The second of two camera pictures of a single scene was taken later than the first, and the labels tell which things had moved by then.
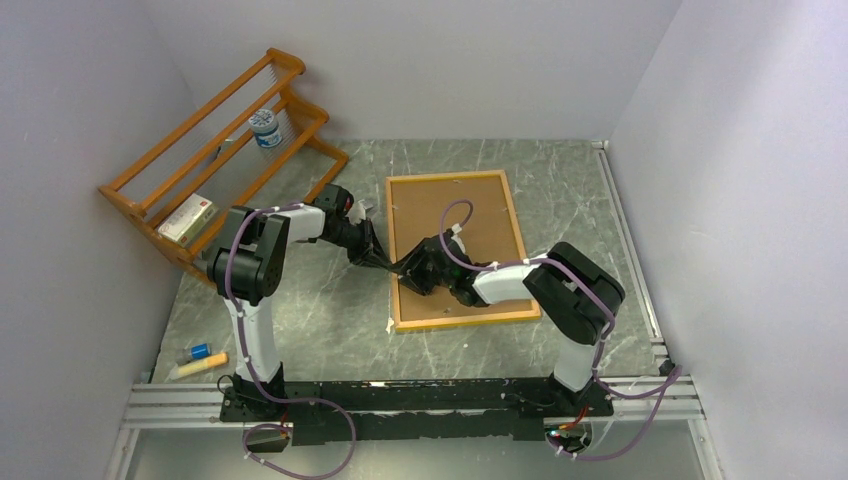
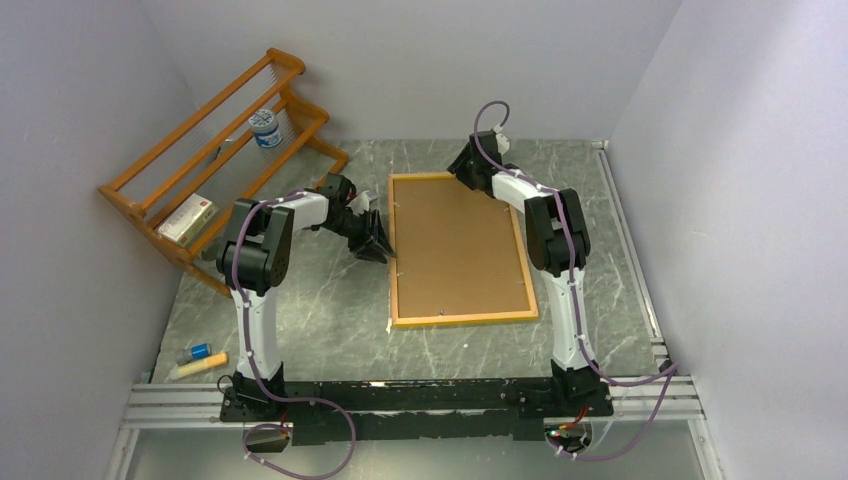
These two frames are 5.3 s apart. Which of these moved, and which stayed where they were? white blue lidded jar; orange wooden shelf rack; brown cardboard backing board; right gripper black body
Moved: right gripper black body
Stayed: brown cardboard backing board; white blue lidded jar; orange wooden shelf rack
